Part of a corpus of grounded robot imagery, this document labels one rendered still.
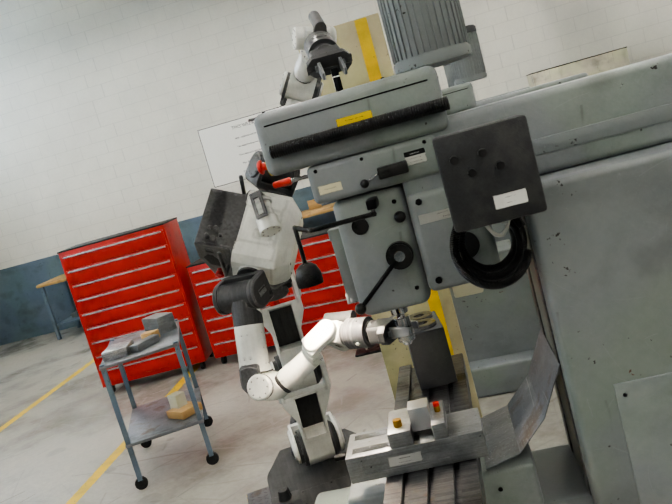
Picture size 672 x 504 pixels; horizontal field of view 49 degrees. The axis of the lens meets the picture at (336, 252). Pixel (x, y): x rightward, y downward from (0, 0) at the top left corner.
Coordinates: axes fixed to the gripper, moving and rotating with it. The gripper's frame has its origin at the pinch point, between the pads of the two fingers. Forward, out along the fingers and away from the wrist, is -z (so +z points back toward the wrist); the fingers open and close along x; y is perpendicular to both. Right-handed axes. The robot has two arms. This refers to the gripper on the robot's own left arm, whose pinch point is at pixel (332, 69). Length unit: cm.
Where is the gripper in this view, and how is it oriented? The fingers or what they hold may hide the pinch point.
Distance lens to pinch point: 202.5
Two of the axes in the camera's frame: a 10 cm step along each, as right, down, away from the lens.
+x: -9.6, 2.8, -0.6
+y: -1.8, -7.6, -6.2
